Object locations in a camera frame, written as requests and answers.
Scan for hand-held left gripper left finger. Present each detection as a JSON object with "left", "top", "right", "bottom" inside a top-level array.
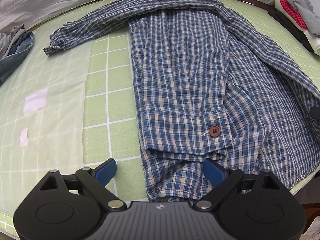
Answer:
[{"left": 40, "top": 158, "right": 127, "bottom": 209}]

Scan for green grid mat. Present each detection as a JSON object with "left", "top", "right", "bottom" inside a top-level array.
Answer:
[{"left": 0, "top": 0, "right": 320, "bottom": 236}]

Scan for folded grey t-shirt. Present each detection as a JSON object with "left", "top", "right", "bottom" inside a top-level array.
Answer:
[{"left": 281, "top": 0, "right": 320, "bottom": 39}]

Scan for small white paper piece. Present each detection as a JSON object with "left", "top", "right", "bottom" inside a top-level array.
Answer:
[{"left": 19, "top": 127, "right": 29, "bottom": 147}]

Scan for folded red checked garment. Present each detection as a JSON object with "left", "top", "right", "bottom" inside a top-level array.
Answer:
[{"left": 279, "top": 0, "right": 309, "bottom": 29}]

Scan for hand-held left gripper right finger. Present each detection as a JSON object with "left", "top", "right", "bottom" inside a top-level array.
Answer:
[{"left": 195, "top": 159, "right": 285, "bottom": 209}]

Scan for folded clothes stack, red and white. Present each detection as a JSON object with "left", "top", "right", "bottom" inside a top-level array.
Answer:
[{"left": 274, "top": 0, "right": 320, "bottom": 55}]

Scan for folded black garment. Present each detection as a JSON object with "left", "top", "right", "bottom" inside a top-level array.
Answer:
[{"left": 268, "top": 9, "right": 315, "bottom": 54}]

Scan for crumpled grey garment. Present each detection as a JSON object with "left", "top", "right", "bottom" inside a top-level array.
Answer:
[{"left": 0, "top": 24, "right": 27, "bottom": 58}]

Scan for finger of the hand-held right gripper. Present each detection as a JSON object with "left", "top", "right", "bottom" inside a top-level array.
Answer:
[{"left": 309, "top": 106, "right": 320, "bottom": 120}]

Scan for blue plaid shirt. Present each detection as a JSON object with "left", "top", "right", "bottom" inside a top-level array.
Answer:
[{"left": 43, "top": 0, "right": 320, "bottom": 202}]

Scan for large white paper piece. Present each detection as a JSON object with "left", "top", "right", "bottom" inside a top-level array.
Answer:
[{"left": 23, "top": 89, "right": 49, "bottom": 116}]

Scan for denim jeans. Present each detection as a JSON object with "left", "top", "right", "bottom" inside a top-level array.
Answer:
[{"left": 0, "top": 31, "right": 35, "bottom": 85}]

